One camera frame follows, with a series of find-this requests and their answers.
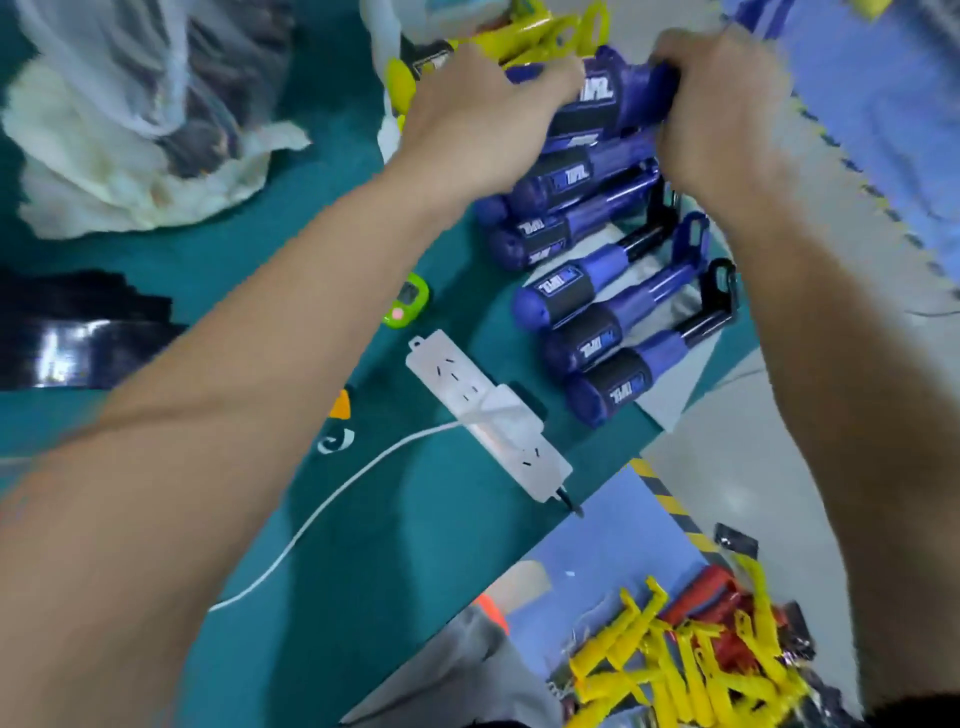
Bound person's right hand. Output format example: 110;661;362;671
648;24;798;228

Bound person's left hand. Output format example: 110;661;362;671
386;43;587;228

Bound blue handled tool with strap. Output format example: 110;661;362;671
504;45;682;140

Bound person's right forearm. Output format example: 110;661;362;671
716;191;960;717

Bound person's left forearm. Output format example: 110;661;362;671
0;153;481;728

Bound bundle of yellow tools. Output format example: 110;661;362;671
385;0;612;115

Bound clear white plastic bag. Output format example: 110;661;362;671
358;0;526;165

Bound blue foam floor mat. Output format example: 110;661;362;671
720;0;960;297
477;457;725;680

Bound row of blue tools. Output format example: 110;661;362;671
472;127;742;430

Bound small green counter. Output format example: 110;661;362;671
381;273;432;331

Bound white plug adapter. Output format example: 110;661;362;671
463;384;547;451

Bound white power strip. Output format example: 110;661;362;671
405;330;575;504

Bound white plastic bag dark contents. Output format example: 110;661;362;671
0;0;312;241

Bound small black packet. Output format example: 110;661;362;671
712;522;760;561

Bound red tool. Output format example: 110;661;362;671
658;564;789;672

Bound black glossy plastic sheet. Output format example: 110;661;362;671
0;268;189;393

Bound pile of yellow clips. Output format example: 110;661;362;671
561;553;813;728

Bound black sleeve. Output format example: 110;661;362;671
861;691;960;728

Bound white cable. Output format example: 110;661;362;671
208;418;481;615

